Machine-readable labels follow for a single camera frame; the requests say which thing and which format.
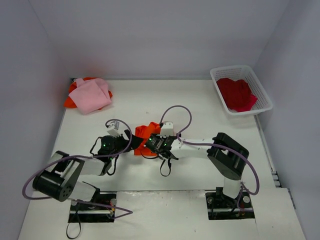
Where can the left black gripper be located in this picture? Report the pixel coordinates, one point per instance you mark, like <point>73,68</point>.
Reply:
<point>125,140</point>

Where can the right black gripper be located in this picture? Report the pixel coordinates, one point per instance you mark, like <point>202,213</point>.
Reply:
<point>150,141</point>

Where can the orange t shirt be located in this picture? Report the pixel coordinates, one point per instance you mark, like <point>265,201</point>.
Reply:
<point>68,100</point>
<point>144,132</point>

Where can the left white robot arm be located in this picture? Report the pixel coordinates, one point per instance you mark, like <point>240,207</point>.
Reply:
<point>59,180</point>

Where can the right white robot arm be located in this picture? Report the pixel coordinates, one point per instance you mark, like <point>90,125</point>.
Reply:
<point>224,153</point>

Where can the pink folded t shirt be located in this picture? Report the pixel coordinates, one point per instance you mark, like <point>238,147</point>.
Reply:
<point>90,95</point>

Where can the orange folded t shirt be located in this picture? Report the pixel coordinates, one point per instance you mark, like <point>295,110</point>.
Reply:
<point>68,100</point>

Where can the red t shirt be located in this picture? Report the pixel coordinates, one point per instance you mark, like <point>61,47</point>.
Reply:
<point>237,95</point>

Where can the white plastic basket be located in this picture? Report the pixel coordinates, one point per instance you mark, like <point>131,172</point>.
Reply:
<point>246,73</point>

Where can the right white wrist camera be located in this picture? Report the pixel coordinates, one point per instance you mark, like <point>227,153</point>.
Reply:
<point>166,129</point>

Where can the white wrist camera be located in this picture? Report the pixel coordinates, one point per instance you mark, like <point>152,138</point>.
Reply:
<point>113,128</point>
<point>166,129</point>

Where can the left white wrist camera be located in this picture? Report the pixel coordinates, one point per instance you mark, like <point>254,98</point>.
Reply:
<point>113,128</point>

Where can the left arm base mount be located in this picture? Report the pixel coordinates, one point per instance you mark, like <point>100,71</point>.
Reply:
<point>88,213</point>

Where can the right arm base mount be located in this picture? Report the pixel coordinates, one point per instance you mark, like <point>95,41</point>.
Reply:
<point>221,207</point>

